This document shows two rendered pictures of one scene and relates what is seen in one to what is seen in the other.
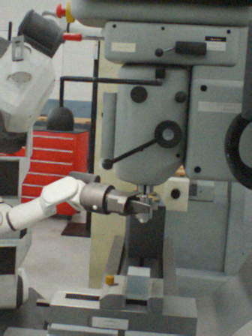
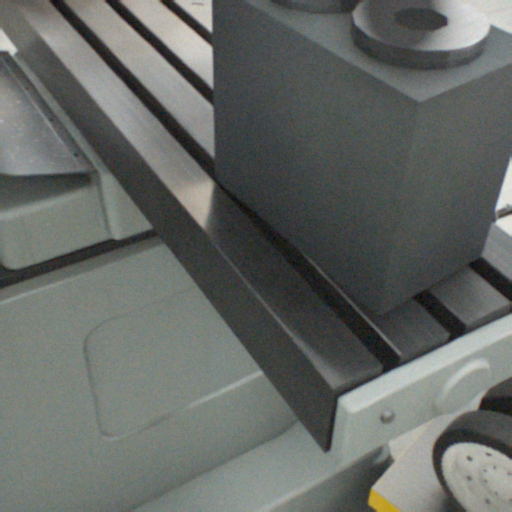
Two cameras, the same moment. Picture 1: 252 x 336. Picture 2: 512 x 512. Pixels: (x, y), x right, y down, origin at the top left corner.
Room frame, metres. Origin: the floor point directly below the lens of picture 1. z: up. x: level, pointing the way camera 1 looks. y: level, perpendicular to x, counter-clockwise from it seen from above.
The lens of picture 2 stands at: (2.31, -0.48, 1.40)
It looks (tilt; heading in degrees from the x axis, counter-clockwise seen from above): 42 degrees down; 144
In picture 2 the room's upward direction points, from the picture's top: 2 degrees clockwise
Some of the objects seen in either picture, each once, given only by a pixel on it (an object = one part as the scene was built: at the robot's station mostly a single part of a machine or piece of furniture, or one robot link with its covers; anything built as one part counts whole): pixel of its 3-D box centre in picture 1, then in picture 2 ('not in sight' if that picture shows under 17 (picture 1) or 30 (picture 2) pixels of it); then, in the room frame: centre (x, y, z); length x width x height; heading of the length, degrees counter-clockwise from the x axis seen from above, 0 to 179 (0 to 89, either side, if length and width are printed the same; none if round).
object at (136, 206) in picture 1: (139, 208); not in sight; (1.48, -0.07, 1.24); 0.06 x 0.02 x 0.03; 62
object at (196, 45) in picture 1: (180, 49); not in sight; (1.37, -0.14, 1.66); 0.12 x 0.04 x 0.04; 86
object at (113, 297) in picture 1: (114, 291); not in sight; (1.28, -0.01, 1.08); 0.12 x 0.06 x 0.04; 175
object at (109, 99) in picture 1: (109, 130); not in sight; (1.51, 0.02, 1.45); 0.04 x 0.04 x 0.21; 86
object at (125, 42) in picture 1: (169, 46); not in sight; (1.50, -0.13, 1.68); 0.34 x 0.24 x 0.10; 86
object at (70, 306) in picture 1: (124, 306); not in sight; (1.28, -0.04, 1.04); 0.35 x 0.15 x 0.11; 85
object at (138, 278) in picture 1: (138, 283); not in sight; (1.27, -0.07, 1.10); 0.06 x 0.05 x 0.06; 175
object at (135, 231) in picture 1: (144, 222); (352, 117); (1.93, -0.11, 1.09); 0.22 x 0.12 x 0.20; 3
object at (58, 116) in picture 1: (60, 118); not in sight; (1.42, 0.15, 1.48); 0.07 x 0.07 x 0.06
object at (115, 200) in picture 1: (115, 202); not in sight; (1.55, 0.00, 1.24); 0.13 x 0.12 x 0.10; 153
